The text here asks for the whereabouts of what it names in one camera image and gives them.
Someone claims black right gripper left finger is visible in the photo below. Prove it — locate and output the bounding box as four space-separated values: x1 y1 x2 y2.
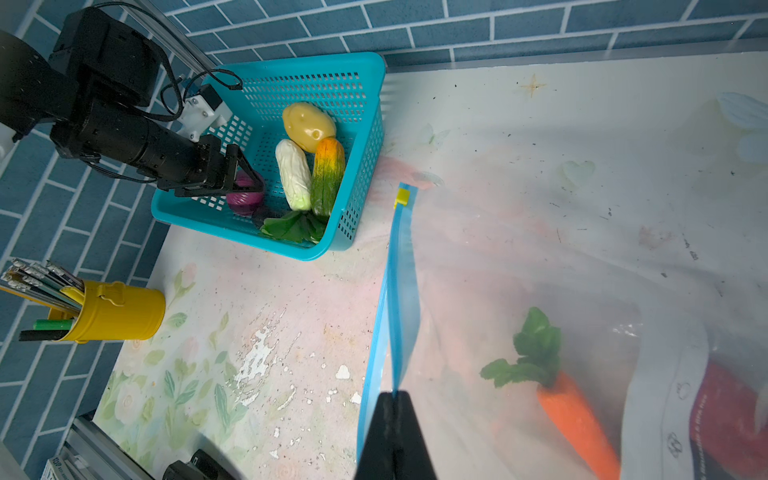
354 392 396 480

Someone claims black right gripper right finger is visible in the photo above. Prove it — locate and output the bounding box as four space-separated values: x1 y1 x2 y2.
395 391 437 480

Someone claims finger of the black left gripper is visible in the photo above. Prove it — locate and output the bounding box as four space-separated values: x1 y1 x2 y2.
175 185 264 198
224 144 264 192

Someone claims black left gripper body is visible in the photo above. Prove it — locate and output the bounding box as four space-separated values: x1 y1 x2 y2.
51 99 227 192

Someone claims purple toy eggplant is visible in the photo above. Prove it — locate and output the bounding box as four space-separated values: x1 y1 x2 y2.
226 170 264 217

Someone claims white toy daikon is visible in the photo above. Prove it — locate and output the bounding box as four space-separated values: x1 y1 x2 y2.
275 139 311 211

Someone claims orange toy carrot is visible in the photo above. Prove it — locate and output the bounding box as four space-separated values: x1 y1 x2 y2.
480 307 620 479

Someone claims clear zip top bag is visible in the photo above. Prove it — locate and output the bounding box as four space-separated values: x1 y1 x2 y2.
357 87 767 479

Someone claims red toy strawberry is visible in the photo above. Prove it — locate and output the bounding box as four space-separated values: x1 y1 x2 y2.
689 361 767 479

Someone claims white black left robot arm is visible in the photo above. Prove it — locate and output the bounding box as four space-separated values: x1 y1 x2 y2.
1 30 264 197

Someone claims orange green toy corn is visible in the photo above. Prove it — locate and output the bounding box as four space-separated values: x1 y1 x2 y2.
310 137 346 218

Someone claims teal plastic basket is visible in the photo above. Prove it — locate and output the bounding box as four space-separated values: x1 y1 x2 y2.
152 53 386 261

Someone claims yellow pen cup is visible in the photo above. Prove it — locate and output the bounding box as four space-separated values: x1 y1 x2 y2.
1 259 166 344

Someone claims black stapler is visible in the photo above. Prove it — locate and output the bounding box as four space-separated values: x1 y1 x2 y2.
162 449 238 480

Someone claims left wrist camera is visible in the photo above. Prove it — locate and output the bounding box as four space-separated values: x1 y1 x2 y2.
49 7 233 141

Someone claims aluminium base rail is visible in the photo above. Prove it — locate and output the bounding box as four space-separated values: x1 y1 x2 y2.
40 415 152 480

